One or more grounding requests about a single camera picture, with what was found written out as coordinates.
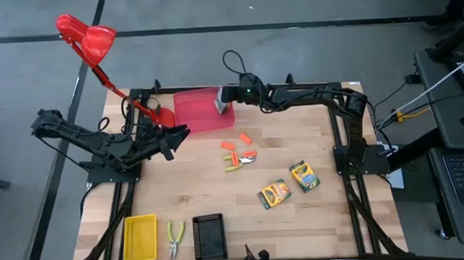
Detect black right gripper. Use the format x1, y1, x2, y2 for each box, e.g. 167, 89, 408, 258
219, 71, 268, 107

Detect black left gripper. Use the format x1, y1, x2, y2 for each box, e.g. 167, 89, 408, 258
146, 123, 193, 163

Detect green-handled hole punch pliers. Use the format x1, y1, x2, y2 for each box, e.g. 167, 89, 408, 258
222, 152, 258, 173

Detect pink plastic bin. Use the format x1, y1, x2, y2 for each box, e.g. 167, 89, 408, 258
172, 85, 237, 134

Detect yellow plastic basket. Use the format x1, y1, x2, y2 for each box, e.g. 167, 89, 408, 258
119, 213, 160, 260

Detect black plastic basket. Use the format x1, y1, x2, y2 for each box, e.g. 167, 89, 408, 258
191, 212, 229, 260

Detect red desk lamp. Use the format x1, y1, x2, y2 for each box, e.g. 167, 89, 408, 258
54, 8, 176, 134

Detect white sheet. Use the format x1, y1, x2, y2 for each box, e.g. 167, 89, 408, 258
389, 167, 406, 190

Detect black desk support bar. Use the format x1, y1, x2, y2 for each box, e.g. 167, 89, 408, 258
385, 129, 446, 173

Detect grey side desk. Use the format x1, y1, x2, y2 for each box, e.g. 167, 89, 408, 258
412, 45, 464, 153

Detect black stand leg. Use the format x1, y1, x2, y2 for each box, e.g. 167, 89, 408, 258
424, 14, 464, 63

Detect yellow cable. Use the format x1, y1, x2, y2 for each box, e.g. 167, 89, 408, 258
392, 107, 431, 123

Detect white cable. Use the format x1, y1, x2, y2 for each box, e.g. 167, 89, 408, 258
374, 49, 464, 130

